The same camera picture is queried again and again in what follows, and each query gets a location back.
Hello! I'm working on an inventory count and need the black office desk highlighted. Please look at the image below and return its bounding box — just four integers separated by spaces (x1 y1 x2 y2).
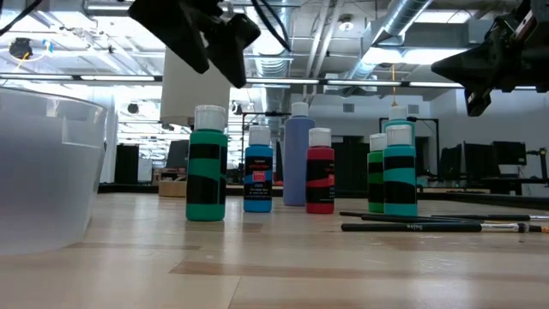
480 175 549 197

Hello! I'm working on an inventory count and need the black paintbrush silver ferrule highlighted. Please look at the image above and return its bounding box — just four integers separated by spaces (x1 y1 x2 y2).
431 213 549 222
341 221 549 234

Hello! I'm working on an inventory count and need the black ceiling camera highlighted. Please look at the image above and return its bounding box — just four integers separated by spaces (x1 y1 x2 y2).
8 37 34 61

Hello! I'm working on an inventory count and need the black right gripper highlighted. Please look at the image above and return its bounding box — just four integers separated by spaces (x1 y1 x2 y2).
431 0 549 117

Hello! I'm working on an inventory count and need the large silver air duct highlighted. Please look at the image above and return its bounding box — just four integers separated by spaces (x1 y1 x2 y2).
342 0 434 82

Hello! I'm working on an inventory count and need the clear plastic storage bin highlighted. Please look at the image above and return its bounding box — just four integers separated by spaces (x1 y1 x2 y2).
0 85 110 255

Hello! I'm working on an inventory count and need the dark partition panel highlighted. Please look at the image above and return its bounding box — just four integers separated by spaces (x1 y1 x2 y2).
335 136 438 192

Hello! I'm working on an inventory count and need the round ceiling sensor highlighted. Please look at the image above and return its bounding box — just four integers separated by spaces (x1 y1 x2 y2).
337 14 355 33

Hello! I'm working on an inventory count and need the black gantry frame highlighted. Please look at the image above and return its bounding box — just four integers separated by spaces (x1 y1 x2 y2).
378 116 441 186
241 111 306 186

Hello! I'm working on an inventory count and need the small teal paint bottle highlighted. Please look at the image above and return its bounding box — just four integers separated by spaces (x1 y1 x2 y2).
382 124 419 217

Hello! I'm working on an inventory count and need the yellow hanging cord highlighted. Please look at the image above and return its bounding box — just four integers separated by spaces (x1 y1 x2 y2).
389 63 399 108

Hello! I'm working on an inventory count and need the small emerald green paint bottle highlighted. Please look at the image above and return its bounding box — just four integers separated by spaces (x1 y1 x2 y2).
184 104 229 223

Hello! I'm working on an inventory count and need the black cabinet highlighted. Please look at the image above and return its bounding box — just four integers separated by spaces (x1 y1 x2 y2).
114 142 141 185

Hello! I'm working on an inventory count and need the ribbed silver air duct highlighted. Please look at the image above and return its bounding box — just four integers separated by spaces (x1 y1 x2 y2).
256 0 297 130

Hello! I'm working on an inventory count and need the white shade wooden table lamp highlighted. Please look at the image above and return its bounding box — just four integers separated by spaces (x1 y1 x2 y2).
157 45 232 199

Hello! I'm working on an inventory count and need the long linear ceiling light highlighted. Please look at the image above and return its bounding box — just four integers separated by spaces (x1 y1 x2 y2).
0 72 549 91

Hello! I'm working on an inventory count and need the black computer monitor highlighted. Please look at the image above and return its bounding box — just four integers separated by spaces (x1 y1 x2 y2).
462 142 494 179
492 140 528 167
439 143 464 181
165 138 190 170

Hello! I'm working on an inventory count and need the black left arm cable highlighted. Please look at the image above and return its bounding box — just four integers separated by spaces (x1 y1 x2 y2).
250 0 293 53

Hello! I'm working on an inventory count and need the large lavender paint bottle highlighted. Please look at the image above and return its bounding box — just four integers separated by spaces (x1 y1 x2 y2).
282 101 317 208

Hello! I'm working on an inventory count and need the small blue paint bottle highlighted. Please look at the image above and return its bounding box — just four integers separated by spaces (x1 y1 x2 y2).
243 124 275 214

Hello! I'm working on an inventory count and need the small red paint bottle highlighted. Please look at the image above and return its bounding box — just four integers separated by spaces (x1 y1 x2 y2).
305 126 336 215

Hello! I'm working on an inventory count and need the thin black paintbrush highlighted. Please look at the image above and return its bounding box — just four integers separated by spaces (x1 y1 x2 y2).
337 210 473 219

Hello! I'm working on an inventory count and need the black aluminium rig frame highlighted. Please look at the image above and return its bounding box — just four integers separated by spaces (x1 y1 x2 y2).
97 183 549 211

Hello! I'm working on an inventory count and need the black paintbrush orange tip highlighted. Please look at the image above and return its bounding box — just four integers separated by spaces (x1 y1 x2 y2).
361 214 488 224

